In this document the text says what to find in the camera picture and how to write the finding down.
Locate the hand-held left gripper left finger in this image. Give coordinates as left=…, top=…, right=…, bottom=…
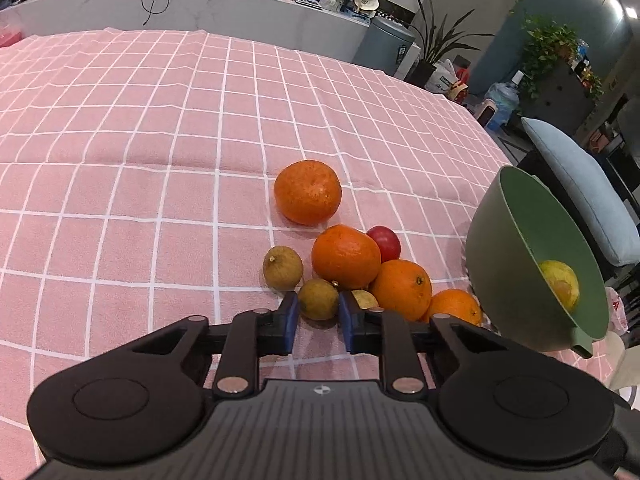
left=120, top=292, right=301, bottom=400

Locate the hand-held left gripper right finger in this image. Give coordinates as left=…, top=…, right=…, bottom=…
left=338, top=291, right=523, bottom=400

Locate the brown longan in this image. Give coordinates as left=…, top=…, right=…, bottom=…
left=263, top=245, right=305, bottom=291
left=350, top=289, right=381, bottom=311
left=298, top=278, right=341, bottom=321

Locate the orange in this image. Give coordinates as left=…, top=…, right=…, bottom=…
left=311, top=224, right=382, bottom=292
left=273, top=159, right=343, bottom=226
left=369, top=259, right=433, bottom=322
left=427, top=288, right=484, bottom=327

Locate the small red tomato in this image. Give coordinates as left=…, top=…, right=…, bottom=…
left=366, top=226, right=402, bottom=264

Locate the green bowl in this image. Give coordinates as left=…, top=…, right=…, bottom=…
left=466, top=165, right=610, bottom=359

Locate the pink checked tablecloth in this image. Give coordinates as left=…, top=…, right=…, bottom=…
left=0, top=29, right=616, bottom=480

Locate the yellow-green pear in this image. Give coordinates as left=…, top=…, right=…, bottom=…
left=537, top=260, right=581, bottom=312

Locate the white plastic bag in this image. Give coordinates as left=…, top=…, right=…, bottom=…
left=427, top=58, right=468, bottom=96

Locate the light blue cushion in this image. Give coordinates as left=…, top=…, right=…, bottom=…
left=521, top=116, right=640, bottom=267

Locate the white bag with red mark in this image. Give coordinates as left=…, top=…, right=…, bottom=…
left=605, top=287, right=632, bottom=333

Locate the blue water jug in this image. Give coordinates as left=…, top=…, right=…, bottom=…
left=486, top=72, right=523, bottom=126

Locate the beige seat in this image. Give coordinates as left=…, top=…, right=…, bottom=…
left=602, top=332, right=640, bottom=406

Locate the grey trash can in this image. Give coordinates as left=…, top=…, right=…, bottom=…
left=354, top=16, right=417, bottom=77

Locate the long-leaf potted plant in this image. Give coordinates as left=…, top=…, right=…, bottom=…
left=407, top=0, right=496, bottom=86

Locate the white marble TV cabinet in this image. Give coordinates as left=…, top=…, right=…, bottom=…
left=0, top=0, right=373, bottom=66

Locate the dark cabinet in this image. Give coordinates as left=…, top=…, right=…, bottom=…
left=520, top=60, right=606, bottom=136

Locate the leafy green potted plant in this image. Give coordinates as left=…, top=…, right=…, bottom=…
left=520, top=14, right=581, bottom=101

